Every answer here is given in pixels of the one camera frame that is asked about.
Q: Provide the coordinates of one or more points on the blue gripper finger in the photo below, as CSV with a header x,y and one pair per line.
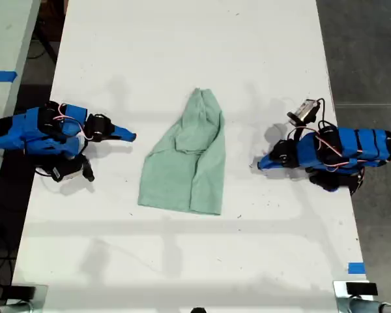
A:
x,y
268,158
124,136
122,128
267,165

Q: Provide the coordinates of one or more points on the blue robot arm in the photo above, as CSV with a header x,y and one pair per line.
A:
x,y
29,130
361,146

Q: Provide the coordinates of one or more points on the pale green T-shirt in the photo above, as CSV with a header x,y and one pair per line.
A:
x,y
182,169

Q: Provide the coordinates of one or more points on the long blue tape strip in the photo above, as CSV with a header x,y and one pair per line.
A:
x,y
1,76

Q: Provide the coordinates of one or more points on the white side table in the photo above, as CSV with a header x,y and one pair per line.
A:
x,y
3,39

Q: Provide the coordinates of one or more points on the short blue tape strip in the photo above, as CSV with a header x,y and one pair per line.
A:
x,y
356,268

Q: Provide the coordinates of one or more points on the shiny metal plate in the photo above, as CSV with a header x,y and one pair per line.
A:
x,y
340,290

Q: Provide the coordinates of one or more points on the small black box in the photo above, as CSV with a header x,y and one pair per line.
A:
x,y
361,289
23,292

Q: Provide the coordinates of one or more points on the grey metal tube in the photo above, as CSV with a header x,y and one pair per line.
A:
x,y
365,307
6,308

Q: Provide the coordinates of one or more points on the gripper's black camera stalk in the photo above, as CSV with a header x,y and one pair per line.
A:
x,y
298,130

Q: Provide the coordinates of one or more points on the gripper's silver camera box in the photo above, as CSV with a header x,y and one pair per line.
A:
x,y
305,110

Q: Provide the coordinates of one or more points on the gripper's black camera box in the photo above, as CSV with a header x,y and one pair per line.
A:
x,y
63,171

